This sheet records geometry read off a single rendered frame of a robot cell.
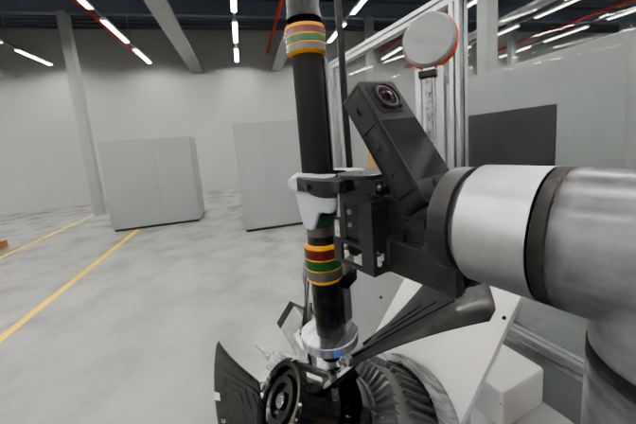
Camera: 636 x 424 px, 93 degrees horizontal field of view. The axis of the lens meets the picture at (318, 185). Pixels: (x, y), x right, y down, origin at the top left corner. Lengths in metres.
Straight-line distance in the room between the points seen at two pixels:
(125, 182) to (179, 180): 1.08
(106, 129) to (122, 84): 1.68
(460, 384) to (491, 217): 0.54
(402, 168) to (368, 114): 0.05
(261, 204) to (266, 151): 1.01
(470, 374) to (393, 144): 0.53
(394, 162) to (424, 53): 0.81
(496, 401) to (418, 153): 0.86
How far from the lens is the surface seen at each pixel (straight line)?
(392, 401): 0.62
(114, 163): 7.75
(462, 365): 0.70
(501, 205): 0.18
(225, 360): 0.81
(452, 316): 0.41
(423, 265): 0.24
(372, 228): 0.24
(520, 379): 1.05
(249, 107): 12.48
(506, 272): 0.19
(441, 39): 1.02
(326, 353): 0.39
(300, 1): 0.36
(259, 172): 5.76
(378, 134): 0.23
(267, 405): 0.60
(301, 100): 0.33
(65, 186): 13.86
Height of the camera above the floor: 1.61
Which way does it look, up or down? 8 degrees down
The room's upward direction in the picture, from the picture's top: 5 degrees counter-clockwise
